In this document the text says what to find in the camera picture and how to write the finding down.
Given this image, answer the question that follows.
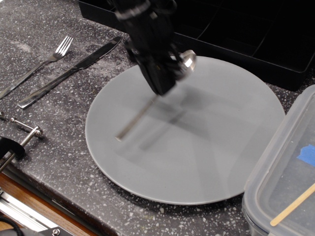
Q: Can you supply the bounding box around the blue tape piece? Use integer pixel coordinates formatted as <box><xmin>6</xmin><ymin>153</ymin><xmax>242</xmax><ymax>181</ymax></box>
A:
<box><xmin>297</xmin><ymin>145</ymin><xmax>315</xmax><ymax>167</ymax></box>

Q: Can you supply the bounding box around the round grey plate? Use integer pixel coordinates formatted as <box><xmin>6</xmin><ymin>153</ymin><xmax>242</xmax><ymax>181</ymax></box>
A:
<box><xmin>85</xmin><ymin>57</ymin><xmax>285</xmax><ymax>205</ymax></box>

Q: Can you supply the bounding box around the wooden stir stick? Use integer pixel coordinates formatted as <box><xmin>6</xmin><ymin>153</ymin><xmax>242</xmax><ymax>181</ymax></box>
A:
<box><xmin>270</xmin><ymin>184</ymin><xmax>315</xmax><ymax>227</ymax></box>

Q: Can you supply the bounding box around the black cable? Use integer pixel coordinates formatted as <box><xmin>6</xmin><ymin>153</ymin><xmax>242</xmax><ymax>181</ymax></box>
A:
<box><xmin>0</xmin><ymin>216</ymin><xmax>25</xmax><ymax>236</ymax></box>

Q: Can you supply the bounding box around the aluminium rail with bracket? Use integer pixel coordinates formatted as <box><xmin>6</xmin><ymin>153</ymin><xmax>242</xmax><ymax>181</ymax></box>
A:
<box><xmin>0</xmin><ymin>191</ymin><xmax>71</xmax><ymax>236</ymax></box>

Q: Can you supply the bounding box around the black compartment tray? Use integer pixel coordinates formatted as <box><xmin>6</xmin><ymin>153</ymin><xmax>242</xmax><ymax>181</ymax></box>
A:
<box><xmin>79</xmin><ymin>0</ymin><xmax>315</xmax><ymax>91</ymax></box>

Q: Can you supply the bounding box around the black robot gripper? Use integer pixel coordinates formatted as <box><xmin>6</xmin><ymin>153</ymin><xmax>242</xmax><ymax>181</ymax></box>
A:
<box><xmin>120</xmin><ymin>11</ymin><xmax>183</xmax><ymax>95</ymax></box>

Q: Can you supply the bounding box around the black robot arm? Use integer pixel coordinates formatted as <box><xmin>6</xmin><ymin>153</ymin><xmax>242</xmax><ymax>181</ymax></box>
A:
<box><xmin>110</xmin><ymin>0</ymin><xmax>182</xmax><ymax>95</ymax></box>

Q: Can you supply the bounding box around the silver metal fork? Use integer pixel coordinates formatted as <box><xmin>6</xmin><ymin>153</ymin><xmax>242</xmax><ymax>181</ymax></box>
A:
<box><xmin>0</xmin><ymin>36</ymin><xmax>73</xmax><ymax>99</ymax></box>

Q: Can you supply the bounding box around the metal screw clamp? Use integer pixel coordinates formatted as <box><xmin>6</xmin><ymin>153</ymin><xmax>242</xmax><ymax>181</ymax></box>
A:
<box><xmin>0</xmin><ymin>111</ymin><xmax>44</xmax><ymax>173</ymax></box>

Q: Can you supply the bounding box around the clear plastic container with lid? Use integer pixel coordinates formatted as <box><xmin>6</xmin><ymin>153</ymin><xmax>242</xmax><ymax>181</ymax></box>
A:
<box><xmin>242</xmin><ymin>86</ymin><xmax>315</xmax><ymax>236</ymax></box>

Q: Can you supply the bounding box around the silver metal spoon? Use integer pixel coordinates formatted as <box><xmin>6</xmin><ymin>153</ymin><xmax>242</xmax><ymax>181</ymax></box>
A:
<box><xmin>115</xmin><ymin>50</ymin><xmax>197</xmax><ymax>142</ymax></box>

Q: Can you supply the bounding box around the silver metal table knife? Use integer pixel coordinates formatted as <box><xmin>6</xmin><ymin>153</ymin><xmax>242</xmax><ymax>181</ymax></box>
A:
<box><xmin>18</xmin><ymin>36</ymin><xmax>122</xmax><ymax>109</ymax></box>

